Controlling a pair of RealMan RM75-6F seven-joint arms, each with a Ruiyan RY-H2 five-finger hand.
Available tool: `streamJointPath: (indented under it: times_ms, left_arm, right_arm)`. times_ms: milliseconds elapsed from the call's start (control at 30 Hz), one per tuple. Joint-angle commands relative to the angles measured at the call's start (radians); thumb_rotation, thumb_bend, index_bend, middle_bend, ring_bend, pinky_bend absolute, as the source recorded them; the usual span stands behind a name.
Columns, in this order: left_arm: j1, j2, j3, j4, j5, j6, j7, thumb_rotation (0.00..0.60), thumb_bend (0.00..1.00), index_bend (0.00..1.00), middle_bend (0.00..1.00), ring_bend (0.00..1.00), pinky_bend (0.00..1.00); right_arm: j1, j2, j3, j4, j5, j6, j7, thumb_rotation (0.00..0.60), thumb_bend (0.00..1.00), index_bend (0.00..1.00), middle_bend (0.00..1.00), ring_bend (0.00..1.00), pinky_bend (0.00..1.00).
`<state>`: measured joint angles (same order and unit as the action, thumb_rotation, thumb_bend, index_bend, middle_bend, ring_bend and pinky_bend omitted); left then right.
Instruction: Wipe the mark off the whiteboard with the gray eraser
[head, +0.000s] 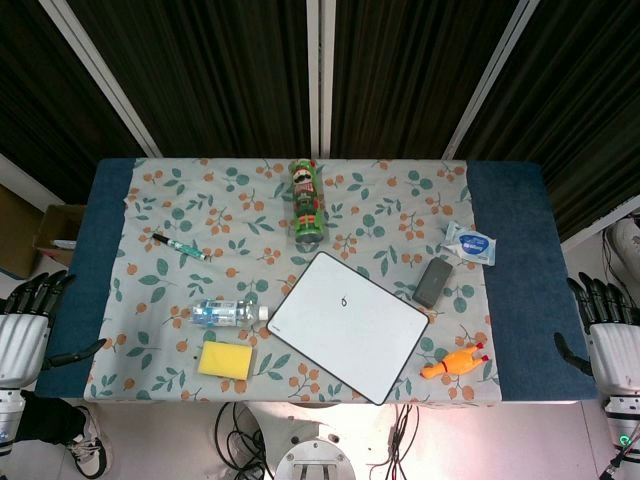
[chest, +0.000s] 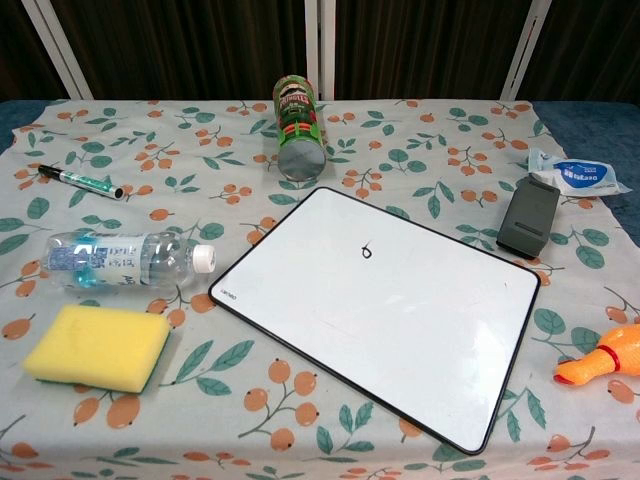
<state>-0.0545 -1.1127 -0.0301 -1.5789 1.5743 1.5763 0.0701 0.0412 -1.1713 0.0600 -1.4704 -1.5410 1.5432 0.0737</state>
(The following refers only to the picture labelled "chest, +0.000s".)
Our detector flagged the dark grey board eraser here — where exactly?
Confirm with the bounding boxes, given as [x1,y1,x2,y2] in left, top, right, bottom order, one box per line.
[495,175,562,261]

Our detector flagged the white rectangular board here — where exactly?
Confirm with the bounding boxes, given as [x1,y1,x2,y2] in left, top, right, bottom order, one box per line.
[208,186,542,456]

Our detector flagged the white upright frame post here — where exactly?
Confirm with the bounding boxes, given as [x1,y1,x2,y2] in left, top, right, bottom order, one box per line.
[304,0,337,100]

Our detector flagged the blue white wet wipes pack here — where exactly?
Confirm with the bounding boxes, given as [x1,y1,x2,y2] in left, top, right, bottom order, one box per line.
[526,146,634,198]

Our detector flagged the clear plastic water bottle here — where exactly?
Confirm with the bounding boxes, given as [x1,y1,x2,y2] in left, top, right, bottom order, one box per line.
[45,230,218,293]

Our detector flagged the floral print tablecloth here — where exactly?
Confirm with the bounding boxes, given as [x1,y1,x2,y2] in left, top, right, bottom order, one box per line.
[0,98,640,480]

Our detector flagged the yellow green sponge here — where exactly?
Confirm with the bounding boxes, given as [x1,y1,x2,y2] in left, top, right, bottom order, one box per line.
[22,304,178,397]

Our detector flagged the dark pleated curtain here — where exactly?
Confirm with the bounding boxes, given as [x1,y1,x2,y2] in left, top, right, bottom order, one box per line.
[0,0,640,102]

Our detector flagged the green marker pen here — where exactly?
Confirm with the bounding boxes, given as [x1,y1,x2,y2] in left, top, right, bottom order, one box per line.
[38,164,127,202]

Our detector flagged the green Pringles can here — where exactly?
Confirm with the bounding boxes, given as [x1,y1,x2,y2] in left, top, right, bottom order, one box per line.
[271,73,328,183]

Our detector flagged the white slanted frame post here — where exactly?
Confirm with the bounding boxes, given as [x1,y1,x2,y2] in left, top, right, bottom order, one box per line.
[28,0,94,100]
[501,0,547,100]

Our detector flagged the orange rubber chicken toy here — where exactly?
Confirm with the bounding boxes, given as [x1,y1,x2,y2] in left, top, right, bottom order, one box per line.
[553,323,640,388]

